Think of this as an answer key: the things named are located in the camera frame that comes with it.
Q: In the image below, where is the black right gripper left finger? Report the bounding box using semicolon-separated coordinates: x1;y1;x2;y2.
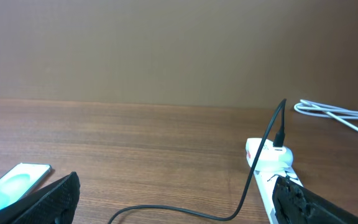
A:
0;172;80;224

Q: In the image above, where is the white charger adapter plug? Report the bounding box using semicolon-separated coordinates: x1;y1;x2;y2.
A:
246;138;293;172

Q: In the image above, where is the blue Galaxy smartphone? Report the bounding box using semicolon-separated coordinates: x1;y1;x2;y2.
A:
0;163;52;210

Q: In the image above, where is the white power strip cord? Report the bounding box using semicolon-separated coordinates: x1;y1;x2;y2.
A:
293;99;358;143

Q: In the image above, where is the black charging cable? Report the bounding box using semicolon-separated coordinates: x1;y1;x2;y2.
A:
107;98;287;224

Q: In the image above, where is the white power strip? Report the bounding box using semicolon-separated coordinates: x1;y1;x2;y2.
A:
254;167;303;224

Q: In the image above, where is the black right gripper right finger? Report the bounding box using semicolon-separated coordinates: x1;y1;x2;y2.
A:
272;176;358;224

